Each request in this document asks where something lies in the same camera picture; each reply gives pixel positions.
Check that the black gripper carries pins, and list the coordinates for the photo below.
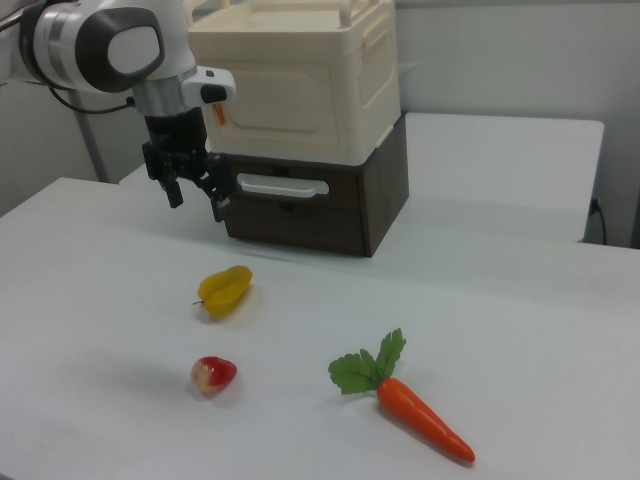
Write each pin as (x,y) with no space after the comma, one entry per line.
(175,140)

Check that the cream plastic cabinet box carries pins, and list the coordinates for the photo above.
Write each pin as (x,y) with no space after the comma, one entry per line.
(310,75)

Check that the orange toy carrot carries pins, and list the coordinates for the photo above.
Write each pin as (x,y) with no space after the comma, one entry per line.
(400,390)

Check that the red toy apple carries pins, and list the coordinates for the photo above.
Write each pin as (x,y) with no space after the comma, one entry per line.
(212,375)

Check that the orange cabinet door latch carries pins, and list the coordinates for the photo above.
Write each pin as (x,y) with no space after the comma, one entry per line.
(218,114)

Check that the yellow toy starfruit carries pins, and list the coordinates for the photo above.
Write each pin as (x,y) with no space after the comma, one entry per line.
(225,291)

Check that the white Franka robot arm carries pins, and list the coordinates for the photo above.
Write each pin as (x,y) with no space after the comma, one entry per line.
(90,45)

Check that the cream cabinet door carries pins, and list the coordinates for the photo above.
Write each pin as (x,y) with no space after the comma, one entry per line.
(280,102)

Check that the dark brown wooden drawer unit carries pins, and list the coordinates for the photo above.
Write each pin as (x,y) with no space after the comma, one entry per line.
(320,205)

